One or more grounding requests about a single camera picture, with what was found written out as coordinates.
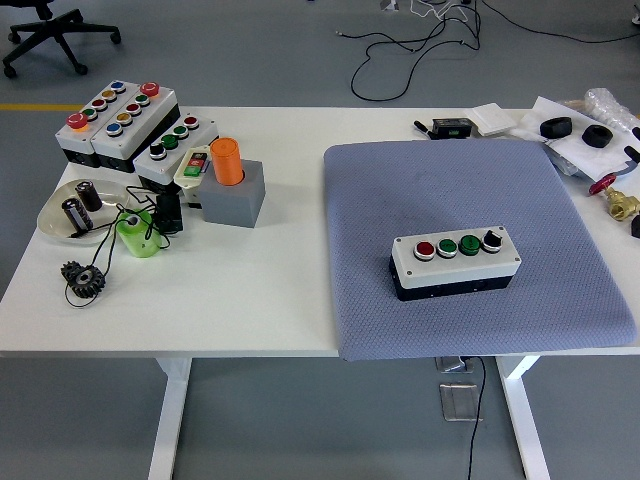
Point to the white metal bracket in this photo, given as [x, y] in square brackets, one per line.
[389, 4]

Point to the white wall switch panel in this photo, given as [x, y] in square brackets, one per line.
[492, 119]

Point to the white table leg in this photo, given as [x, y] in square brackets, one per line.
[170, 415]
[525, 415]

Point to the black pen tool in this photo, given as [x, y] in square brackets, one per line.
[422, 127]

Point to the black device green label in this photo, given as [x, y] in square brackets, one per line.
[450, 127]

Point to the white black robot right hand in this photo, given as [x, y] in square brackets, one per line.
[634, 155]

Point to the cream red-green switch box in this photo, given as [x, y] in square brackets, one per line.
[187, 186]

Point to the white button box black knob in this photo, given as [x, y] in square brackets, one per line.
[175, 152]

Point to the orange cylinder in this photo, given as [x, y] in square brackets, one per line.
[226, 162]

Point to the bubble wrap bag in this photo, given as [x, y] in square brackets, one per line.
[607, 107]

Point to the white foam sheet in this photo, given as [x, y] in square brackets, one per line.
[550, 107]

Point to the black office chair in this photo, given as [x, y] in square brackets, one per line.
[55, 27]

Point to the grey-blue textured mat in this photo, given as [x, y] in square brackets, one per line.
[380, 200]

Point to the black striped capacitor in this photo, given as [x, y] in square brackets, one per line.
[77, 215]

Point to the five-button box with mushroom button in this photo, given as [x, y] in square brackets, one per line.
[145, 122]
[75, 145]

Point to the clear shallow dish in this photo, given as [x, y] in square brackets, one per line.
[52, 220]

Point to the black power adapter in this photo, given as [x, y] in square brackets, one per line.
[169, 212]

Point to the brown-black capacitor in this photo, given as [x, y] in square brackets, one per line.
[90, 197]

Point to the white four-control button box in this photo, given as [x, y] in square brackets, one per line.
[450, 272]

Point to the black metal gear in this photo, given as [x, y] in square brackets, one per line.
[75, 277]

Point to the grey box under table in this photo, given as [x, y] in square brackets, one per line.
[452, 364]

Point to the clear plastic packet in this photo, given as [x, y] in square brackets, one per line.
[565, 162]

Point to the metal floor outlet plate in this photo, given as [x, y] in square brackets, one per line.
[460, 402]

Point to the grey block with hole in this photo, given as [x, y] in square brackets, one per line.
[230, 205]

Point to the green plastic cylinder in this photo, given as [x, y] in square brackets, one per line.
[140, 240]

